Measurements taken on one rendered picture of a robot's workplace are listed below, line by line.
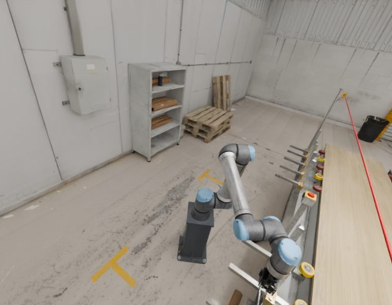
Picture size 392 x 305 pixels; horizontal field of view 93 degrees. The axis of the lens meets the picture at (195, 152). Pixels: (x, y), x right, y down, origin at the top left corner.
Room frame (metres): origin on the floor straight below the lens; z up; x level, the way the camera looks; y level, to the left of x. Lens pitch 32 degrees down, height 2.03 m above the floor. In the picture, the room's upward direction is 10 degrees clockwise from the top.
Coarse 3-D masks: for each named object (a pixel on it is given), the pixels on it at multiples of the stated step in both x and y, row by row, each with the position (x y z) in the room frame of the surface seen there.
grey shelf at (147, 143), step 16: (128, 64) 2.87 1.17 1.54; (144, 64) 3.03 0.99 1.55; (160, 64) 3.28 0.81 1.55; (144, 80) 2.73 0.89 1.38; (176, 80) 3.56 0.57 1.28; (144, 96) 2.73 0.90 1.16; (160, 96) 3.52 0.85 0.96; (176, 96) 3.55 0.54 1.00; (144, 112) 2.73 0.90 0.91; (160, 112) 2.90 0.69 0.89; (176, 112) 3.53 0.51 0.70; (144, 128) 2.73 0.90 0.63; (160, 128) 3.06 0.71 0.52; (176, 128) 3.52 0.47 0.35; (144, 144) 2.73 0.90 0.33; (160, 144) 3.14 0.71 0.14
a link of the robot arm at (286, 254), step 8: (280, 240) 0.52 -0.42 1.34; (288, 240) 0.51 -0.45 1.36; (272, 248) 0.51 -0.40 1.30; (280, 248) 0.48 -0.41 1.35; (288, 248) 0.48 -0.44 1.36; (296, 248) 0.48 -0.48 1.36; (272, 256) 0.49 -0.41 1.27; (280, 256) 0.46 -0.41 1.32; (288, 256) 0.45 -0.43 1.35; (296, 256) 0.45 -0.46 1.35; (272, 264) 0.46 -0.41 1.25; (280, 264) 0.45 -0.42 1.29; (288, 264) 0.43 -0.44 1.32; (296, 264) 0.44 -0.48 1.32; (280, 272) 0.44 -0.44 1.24; (288, 272) 0.44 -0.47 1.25
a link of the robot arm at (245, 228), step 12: (228, 144) 1.15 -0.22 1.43; (228, 156) 1.02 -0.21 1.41; (228, 168) 0.92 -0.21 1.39; (228, 180) 0.84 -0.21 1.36; (240, 180) 0.84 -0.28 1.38; (240, 192) 0.75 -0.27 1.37; (240, 204) 0.68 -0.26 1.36; (240, 216) 0.61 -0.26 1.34; (252, 216) 0.62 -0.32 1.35; (240, 228) 0.55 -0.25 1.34; (252, 228) 0.56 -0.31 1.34; (264, 228) 0.57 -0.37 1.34; (252, 240) 0.54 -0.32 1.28
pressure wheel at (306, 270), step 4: (304, 264) 0.70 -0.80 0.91; (308, 264) 0.70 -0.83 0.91; (300, 268) 0.68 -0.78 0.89; (304, 268) 0.68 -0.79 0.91; (308, 268) 0.68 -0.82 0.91; (312, 268) 0.68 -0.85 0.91; (304, 272) 0.65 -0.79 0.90; (308, 272) 0.65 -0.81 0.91; (312, 272) 0.66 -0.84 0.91; (308, 276) 0.64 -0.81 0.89; (312, 276) 0.64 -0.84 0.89
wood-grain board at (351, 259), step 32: (352, 160) 2.31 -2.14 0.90; (352, 192) 1.57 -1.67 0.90; (384, 192) 1.67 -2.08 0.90; (320, 224) 1.07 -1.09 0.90; (352, 224) 1.13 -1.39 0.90; (384, 224) 1.19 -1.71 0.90; (320, 256) 0.78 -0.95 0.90; (352, 256) 0.82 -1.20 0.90; (384, 256) 0.87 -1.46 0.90; (320, 288) 0.58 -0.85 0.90; (352, 288) 0.61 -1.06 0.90; (384, 288) 0.64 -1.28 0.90
